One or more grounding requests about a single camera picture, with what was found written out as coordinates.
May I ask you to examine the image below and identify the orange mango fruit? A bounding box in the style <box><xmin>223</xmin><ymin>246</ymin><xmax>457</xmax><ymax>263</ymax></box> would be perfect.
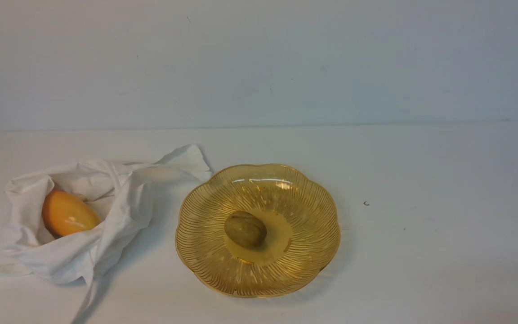
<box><xmin>41</xmin><ymin>189</ymin><xmax>101</xmax><ymax>237</ymax></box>

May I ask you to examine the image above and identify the white cloth bag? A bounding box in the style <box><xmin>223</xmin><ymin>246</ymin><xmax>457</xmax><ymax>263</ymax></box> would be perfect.
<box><xmin>0</xmin><ymin>144</ymin><xmax>212</xmax><ymax>315</ymax></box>

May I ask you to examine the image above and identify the brown kiwi fruit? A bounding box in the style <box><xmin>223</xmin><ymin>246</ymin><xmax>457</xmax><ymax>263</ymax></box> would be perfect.
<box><xmin>224</xmin><ymin>211</ymin><xmax>267</xmax><ymax>249</ymax></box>

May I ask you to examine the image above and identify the amber glass ribbed plate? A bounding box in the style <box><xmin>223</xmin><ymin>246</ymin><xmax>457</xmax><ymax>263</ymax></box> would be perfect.
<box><xmin>175</xmin><ymin>164</ymin><xmax>341</xmax><ymax>298</ymax></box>

